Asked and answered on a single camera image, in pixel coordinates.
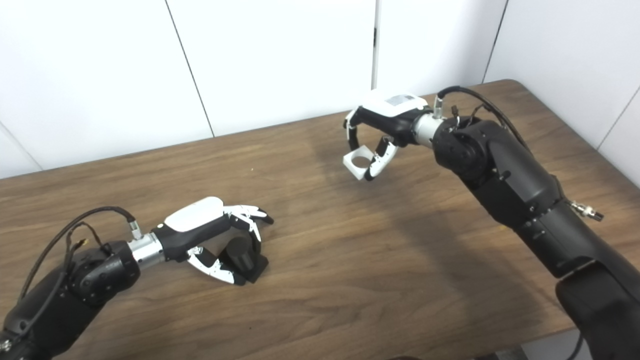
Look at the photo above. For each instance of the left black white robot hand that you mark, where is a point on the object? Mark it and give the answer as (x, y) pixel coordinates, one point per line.
(192, 220)

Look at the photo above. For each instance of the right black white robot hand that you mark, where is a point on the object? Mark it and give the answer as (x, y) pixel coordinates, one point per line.
(392, 117)

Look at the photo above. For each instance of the black peg with square base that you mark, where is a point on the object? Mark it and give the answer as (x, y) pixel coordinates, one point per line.
(240, 255)

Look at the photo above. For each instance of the white square piece with hole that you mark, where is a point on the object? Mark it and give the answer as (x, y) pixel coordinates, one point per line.
(350, 167)

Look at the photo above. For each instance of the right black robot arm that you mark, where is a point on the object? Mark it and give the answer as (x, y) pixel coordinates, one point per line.
(525, 195)

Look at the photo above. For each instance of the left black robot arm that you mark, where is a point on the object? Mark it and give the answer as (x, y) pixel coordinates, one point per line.
(75, 295)

